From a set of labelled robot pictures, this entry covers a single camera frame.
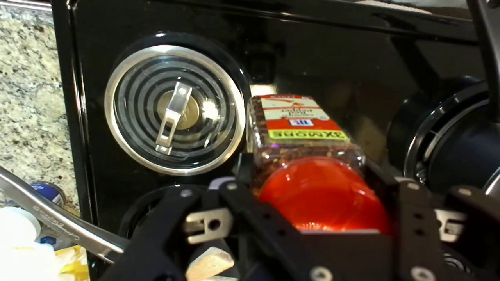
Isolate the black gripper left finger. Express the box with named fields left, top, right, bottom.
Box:
left=100, top=181, right=296, bottom=281

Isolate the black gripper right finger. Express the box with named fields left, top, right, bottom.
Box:
left=364, top=162, right=500, bottom=281

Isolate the clear spice jar red lid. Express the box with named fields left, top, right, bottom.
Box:
left=247, top=92, right=396, bottom=236

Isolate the black electric stove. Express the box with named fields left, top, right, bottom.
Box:
left=50, top=0, right=500, bottom=281

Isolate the wooden cooking utensil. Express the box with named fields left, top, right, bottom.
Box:
left=186, top=245, right=236, bottom=281

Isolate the blue container white lid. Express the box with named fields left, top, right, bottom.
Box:
left=28, top=178, right=67, bottom=211

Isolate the chrome coil burner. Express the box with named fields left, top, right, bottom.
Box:
left=102, top=44, right=247, bottom=178

